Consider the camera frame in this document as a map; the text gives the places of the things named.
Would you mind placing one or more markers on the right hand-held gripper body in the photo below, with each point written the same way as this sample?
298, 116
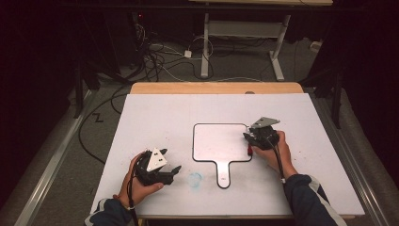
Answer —
266, 135

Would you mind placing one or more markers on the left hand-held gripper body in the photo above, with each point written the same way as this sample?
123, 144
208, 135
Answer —
153, 177

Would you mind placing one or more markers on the red whiteboard marker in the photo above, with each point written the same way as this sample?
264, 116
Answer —
250, 150

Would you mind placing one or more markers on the person's left hand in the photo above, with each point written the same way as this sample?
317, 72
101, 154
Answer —
139, 191

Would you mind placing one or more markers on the person's right hand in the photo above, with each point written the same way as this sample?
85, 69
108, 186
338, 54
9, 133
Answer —
276, 157

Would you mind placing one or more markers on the large white table sheet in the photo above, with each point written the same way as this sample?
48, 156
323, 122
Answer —
156, 125

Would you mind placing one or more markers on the wooden table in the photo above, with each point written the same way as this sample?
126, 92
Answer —
204, 88

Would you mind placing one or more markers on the white-framed desk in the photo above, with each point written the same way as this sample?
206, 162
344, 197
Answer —
205, 47

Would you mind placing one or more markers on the white power adapter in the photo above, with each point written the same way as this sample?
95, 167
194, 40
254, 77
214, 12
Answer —
187, 54

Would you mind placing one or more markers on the small white box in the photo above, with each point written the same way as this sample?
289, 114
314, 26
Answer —
315, 46

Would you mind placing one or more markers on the black stand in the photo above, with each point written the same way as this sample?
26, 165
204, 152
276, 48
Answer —
78, 94

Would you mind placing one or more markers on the metal floor rail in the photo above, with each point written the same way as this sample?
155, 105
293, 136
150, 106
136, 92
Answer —
351, 150
53, 166

